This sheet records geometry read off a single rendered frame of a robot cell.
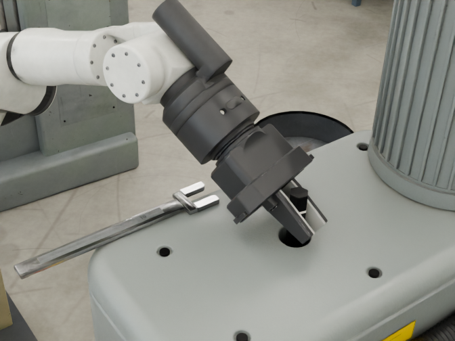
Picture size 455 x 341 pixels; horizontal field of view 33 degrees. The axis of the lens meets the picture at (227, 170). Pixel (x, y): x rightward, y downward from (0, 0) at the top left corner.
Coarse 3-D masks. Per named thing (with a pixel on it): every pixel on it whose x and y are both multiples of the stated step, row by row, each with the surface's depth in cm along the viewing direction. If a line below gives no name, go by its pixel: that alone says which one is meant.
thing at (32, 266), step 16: (176, 192) 90; (192, 192) 91; (160, 208) 88; (176, 208) 88; (192, 208) 88; (128, 224) 86; (144, 224) 86; (80, 240) 83; (96, 240) 83; (112, 240) 84; (48, 256) 81; (64, 256) 81; (16, 272) 80; (32, 272) 80
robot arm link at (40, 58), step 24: (0, 48) 94; (24, 48) 93; (48, 48) 91; (72, 48) 89; (0, 72) 94; (24, 72) 94; (48, 72) 92; (72, 72) 90; (0, 96) 96; (24, 96) 99; (48, 96) 102
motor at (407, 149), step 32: (416, 0) 79; (448, 0) 76; (416, 32) 81; (448, 32) 78; (384, 64) 90; (416, 64) 82; (448, 64) 80; (384, 96) 90; (416, 96) 84; (448, 96) 82; (384, 128) 91; (416, 128) 86; (448, 128) 83; (384, 160) 93; (416, 160) 88; (448, 160) 86; (416, 192) 90; (448, 192) 88
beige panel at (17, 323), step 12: (0, 276) 296; (0, 288) 299; (0, 300) 302; (12, 300) 324; (0, 312) 306; (12, 312) 319; (0, 324) 309; (12, 324) 314; (24, 324) 314; (0, 336) 309; (12, 336) 309; (24, 336) 309
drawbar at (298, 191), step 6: (294, 192) 82; (300, 192) 82; (306, 192) 82; (294, 198) 82; (300, 198) 81; (306, 198) 82; (294, 204) 82; (300, 204) 82; (306, 204) 82; (300, 210) 82; (288, 234) 85; (288, 240) 85; (294, 240) 85; (294, 246) 85; (300, 246) 86
